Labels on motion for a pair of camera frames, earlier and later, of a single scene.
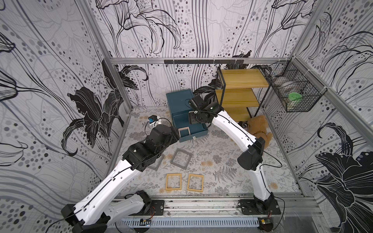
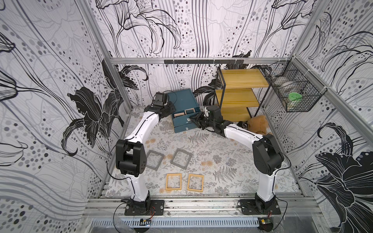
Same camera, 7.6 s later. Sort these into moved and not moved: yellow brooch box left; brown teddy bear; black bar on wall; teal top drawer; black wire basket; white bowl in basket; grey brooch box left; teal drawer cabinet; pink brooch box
Moved: teal top drawer; pink brooch box; teal drawer cabinet
Not moved: yellow brooch box left; black bar on wall; white bowl in basket; brown teddy bear; grey brooch box left; black wire basket
